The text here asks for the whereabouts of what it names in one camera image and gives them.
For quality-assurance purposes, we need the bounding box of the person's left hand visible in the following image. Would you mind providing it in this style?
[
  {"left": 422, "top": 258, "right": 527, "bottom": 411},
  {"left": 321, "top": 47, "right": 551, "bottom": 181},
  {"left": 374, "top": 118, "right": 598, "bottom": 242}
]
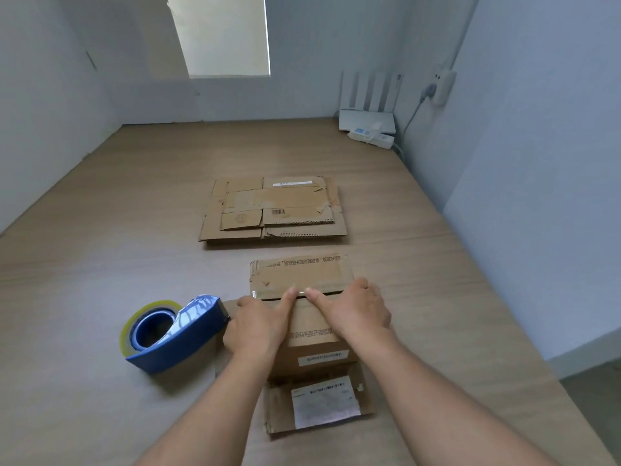
[{"left": 223, "top": 285, "right": 298, "bottom": 364}]

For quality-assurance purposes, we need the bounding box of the person's right hand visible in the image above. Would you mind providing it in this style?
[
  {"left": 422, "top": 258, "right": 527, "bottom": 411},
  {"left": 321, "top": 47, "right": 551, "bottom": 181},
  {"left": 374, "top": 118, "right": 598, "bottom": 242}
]
[{"left": 304, "top": 278, "right": 393, "bottom": 353}]

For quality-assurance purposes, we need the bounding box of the blue tape dispenser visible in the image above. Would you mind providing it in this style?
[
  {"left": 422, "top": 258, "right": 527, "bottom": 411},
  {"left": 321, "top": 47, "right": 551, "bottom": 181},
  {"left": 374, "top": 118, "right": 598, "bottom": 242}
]
[{"left": 125, "top": 294, "right": 230, "bottom": 375}]

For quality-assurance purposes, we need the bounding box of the plain cardboard box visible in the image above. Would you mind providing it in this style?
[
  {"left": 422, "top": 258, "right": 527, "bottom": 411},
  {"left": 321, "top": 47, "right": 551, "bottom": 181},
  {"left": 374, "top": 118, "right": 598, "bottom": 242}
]
[{"left": 215, "top": 252, "right": 377, "bottom": 435}]

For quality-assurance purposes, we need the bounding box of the large torn cardboard box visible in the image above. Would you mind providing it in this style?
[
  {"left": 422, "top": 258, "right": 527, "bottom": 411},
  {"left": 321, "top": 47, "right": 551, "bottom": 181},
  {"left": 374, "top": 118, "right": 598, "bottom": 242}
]
[{"left": 199, "top": 177, "right": 349, "bottom": 243}]

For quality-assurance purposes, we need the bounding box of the clear yellowish tape roll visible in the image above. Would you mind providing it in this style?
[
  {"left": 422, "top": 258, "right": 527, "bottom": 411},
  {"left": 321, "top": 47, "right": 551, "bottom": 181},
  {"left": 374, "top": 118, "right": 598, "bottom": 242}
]
[{"left": 119, "top": 300, "right": 183, "bottom": 359}]

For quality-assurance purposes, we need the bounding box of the person's left forearm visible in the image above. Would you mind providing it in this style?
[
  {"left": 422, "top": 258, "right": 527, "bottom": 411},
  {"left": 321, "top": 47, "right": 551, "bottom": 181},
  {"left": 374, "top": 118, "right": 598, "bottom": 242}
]
[{"left": 135, "top": 356, "right": 275, "bottom": 466}]

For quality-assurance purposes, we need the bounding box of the person's right forearm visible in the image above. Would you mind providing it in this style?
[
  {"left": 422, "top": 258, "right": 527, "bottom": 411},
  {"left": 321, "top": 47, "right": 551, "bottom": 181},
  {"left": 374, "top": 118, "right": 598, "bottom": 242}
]
[{"left": 356, "top": 327, "right": 559, "bottom": 466}]

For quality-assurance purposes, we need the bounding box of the white power strip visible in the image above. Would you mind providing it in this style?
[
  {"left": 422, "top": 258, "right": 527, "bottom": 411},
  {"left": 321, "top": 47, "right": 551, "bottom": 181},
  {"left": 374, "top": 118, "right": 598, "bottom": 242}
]
[{"left": 347, "top": 122, "right": 395, "bottom": 150}]

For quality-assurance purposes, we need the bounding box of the white router with antennas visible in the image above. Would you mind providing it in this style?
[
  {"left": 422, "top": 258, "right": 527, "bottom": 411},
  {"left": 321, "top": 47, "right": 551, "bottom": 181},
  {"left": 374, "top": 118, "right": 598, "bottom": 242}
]
[{"left": 338, "top": 70, "right": 404, "bottom": 134}]

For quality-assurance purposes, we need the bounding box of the white foam partition board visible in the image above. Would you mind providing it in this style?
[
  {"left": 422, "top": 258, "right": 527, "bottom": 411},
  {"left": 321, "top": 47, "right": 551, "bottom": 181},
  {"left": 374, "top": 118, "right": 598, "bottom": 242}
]
[{"left": 0, "top": 0, "right": 122, "bottom": 234}]

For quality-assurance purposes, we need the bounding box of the bright window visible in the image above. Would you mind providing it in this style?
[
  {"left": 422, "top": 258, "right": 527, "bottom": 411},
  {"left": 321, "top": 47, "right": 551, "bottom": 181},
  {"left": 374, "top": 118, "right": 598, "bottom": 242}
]
[{"left": 166, "top": 0, "right": 272, "bottom": 78}]

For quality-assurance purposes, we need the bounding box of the grey power cable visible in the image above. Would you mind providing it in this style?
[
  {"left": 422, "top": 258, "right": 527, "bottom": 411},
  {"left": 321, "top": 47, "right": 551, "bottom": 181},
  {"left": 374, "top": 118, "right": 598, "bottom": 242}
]
[{"left": 393, "top": 84, "right": 437, "bottom": 161}]

